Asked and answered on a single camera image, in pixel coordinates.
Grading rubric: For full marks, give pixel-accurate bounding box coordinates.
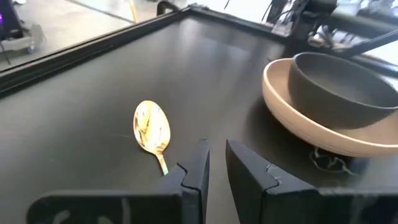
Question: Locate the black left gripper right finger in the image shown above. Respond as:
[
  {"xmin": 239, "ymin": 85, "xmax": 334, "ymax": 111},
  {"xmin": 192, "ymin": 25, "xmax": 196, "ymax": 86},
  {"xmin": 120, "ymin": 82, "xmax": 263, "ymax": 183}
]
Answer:
[{"xmin": 225, "ymin": 139, "xmax": 398, "ymax": 224}]

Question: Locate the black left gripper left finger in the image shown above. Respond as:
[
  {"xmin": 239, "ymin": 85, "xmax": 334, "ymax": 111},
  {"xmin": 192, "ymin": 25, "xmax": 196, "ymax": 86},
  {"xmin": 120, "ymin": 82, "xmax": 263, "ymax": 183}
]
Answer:
[{"xmin": 26, "ymin": 138, "xmax": 211, "ymax": 224}]

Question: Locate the gold spoon teal handle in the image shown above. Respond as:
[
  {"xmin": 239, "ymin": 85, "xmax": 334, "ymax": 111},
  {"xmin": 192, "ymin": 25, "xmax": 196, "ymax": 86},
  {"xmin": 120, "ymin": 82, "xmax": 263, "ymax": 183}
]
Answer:
[{"xmin": 132, "ymin": 100, "xmax": 172, "ymax": 177}]

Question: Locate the black bowl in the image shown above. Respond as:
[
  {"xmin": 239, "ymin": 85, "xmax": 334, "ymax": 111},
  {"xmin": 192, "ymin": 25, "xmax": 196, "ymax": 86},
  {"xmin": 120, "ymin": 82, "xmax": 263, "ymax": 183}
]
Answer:
[{"xmin": 287, "ymin": 52, "xmax": 398, "ymax": 131}]

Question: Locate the beige wide bowl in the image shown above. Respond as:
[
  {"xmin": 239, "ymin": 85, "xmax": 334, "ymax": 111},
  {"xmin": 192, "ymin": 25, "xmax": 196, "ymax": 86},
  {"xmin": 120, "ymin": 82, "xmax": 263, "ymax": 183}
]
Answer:
[{"xmin": 261, "ymin": 57, "xmax": 398, "ymax": 159}]

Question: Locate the gray wheeled cart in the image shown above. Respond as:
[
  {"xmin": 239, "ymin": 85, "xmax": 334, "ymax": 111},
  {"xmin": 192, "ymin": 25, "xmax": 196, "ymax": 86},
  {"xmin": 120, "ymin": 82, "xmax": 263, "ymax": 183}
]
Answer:
[{"xmin": 0, "ymin": 0, "xmax": 48, "ymax": 54}]

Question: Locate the black cable loop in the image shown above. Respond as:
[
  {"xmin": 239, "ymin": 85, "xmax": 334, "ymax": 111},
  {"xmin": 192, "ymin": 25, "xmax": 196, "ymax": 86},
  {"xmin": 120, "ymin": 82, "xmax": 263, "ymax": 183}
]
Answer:
[{"xmin": 155, "ymin": 0, "xmax": 182, "ymax": 16}]

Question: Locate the yellow cable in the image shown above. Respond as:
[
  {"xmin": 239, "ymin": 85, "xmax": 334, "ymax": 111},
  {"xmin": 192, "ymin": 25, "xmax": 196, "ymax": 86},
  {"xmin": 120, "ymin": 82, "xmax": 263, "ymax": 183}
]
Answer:
[{"xmin": 127, "ymin": 0, "xmax": 139, "ymax": 25}]

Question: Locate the black diagonal frame strut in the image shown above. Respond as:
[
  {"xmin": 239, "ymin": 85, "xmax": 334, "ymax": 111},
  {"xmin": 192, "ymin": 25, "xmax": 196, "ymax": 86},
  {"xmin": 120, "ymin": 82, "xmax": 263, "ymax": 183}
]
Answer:
[{"xmin": 337, "ymin": 28, "xmax": 398, "ymax": 59}]

